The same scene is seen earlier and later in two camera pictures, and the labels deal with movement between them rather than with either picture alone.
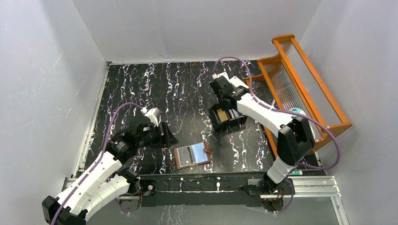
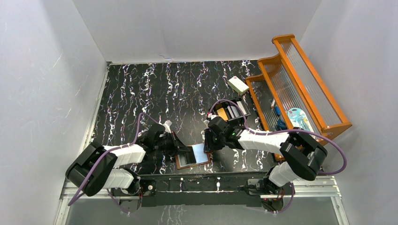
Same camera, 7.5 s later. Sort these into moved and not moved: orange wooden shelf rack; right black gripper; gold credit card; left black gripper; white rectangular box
Moved: right black gripper; left black gripper
Not moved: white rectangular box; gold credit card; orange wooden shelf rack
